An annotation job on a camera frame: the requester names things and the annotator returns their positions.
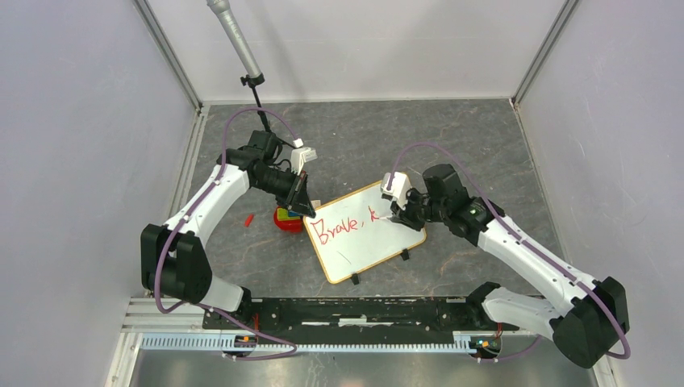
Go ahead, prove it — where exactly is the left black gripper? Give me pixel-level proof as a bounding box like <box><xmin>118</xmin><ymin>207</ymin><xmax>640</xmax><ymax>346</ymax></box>
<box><xmin>252</xmin><ymin>167</ymin><xmax>315</xmax><ymax>218</ymax></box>

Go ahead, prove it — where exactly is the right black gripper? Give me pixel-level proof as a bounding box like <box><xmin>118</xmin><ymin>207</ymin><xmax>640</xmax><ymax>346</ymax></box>
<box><xmin>390</xmin><ymin>185</ymin><xmax>448</xmax><ymax>231</ymax></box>

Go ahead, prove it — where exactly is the yellow framed whiteboard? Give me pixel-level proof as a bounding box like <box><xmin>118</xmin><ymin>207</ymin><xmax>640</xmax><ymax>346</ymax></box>
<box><xmin>303</xmin><ymin>181</ymin><xmax>427</xmax><ymax>284</ymax></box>

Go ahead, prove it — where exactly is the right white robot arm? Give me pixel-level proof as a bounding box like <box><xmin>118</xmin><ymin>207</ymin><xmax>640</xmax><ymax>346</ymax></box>
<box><xmin>381</xmin><ymin>164</ymin><xmax>631</xmax><ymax>368</ymax></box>

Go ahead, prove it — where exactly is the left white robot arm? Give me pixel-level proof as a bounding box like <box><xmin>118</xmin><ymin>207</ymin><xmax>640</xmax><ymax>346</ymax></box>
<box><xmin>140</xmin><ymin>131</ymin><xmax>317</xmax><ymax>329</ymax></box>

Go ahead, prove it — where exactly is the green toy brick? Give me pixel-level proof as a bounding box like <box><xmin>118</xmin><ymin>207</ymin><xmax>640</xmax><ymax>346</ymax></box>
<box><xmin>275</xmin><ymin>208</ymin><xmax>290</xmax><ymax>222</ymax></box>

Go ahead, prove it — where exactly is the red toy plate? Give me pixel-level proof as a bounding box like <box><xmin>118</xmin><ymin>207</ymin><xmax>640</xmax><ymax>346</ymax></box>
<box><xmin>273</xmin><ymin>206</ymin><xmax>303</xmax><ymax>233</ymax></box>

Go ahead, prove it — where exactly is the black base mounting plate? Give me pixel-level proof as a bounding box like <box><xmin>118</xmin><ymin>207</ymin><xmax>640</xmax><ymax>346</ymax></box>
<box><xmin>232</xmin><ymin>297</ymin><xmax>519</xmax><ymax>346</ymax></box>

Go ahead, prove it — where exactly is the silver microphone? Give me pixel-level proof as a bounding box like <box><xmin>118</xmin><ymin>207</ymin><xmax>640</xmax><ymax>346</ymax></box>
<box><xmin>206</xmin><ymin>0</ymin><xmax>263</xmax><ymax>78</ymax></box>

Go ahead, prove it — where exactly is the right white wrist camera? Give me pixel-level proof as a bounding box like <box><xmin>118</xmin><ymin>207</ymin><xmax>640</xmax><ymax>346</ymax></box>
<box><xmin>381</xmin><ymin>172</ymin><xmax>412</xmax><ymax>210</ymax></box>

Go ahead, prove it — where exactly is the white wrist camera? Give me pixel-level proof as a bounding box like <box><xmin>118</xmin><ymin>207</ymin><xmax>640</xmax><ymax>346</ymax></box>
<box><xmin>381</xmin><ymin>172</ymin><xmax>412</xmax><ymax>210</ymax></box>
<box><xmin>290</xmin><ymin>139</ymin><xmax>318</xmax><ymax>174</ymax></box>

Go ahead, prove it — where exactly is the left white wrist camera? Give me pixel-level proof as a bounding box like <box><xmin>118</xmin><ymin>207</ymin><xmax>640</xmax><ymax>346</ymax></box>
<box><xmin>290</xmin><ymin>139</ymin><xmax>318</xmax><ymax>174</ymax></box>

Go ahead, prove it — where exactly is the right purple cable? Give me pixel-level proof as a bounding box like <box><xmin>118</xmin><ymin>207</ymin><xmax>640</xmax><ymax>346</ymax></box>
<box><xmin>386</xmin><ymin>142</ymin><xmax>632</xmax><ymax>363</ymax></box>

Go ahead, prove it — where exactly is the purple cable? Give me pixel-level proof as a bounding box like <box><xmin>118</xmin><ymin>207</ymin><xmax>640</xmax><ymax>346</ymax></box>
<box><xmin>153</xmin><ymin>107</ymin><xmax>305</xmax><ymax>363</ymax></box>
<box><xmin>386</xmin><ymin>142</ymin><xmax>632</xmax><ymax>363</ymax></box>

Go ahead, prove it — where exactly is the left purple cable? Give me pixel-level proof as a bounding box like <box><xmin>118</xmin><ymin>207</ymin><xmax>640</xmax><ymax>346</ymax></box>
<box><xmin>153</xmin><ymin>107</ymin><xmax>305</xmax><ymax>363</ymax></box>

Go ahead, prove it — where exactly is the slotted cable duct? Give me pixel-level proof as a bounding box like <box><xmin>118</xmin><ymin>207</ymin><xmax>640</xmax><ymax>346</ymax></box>
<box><xmin>140</xmin><ymin>333</ymin><xmax>499</xmax><ymax>355</ymax></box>

